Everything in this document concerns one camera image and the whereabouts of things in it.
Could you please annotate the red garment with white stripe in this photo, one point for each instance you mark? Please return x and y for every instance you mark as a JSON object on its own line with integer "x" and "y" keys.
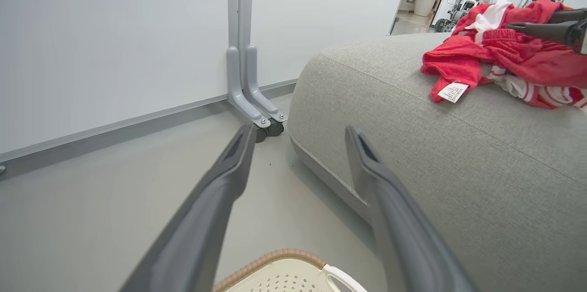
{"x": 532, "y": 10}

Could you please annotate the grey partition foot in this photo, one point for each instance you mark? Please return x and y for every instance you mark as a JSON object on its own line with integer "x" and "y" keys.
{"x": 259, "y": 90}
{"x": 240, "y": 95}

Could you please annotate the white plant pot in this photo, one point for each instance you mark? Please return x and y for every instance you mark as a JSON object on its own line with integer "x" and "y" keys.
{"x": 424, "y": 5}

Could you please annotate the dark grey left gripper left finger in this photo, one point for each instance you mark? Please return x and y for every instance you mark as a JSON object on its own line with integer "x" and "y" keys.
{"x": 202, "y": 228}

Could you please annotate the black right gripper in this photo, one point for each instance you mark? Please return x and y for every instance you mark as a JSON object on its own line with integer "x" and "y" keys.
{"x": 582, "y": 37}

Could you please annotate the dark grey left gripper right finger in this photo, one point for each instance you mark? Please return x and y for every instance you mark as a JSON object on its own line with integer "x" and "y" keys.
{"x": 403, "y": 237}

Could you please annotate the black caster wheel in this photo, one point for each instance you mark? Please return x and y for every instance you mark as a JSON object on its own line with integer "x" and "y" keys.
{"x": 261, "y": 134}
{"x": 275, "y": 129}

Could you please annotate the white perforated laundry basket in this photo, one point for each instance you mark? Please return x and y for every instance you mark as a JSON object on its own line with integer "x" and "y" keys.
{"x": 284, "y": 278}

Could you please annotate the red sports jersey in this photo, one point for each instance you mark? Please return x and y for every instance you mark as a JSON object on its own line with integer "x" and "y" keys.
{"x": 454, "y": 58}

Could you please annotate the grey fabric sofa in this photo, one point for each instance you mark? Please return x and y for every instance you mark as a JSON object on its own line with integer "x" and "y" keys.
{"x": 458, "y": 168}

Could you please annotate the white partition panel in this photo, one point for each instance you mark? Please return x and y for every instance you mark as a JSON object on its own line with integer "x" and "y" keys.
{"x": 91, "y": 53}
{"x": 321, "y": 8}

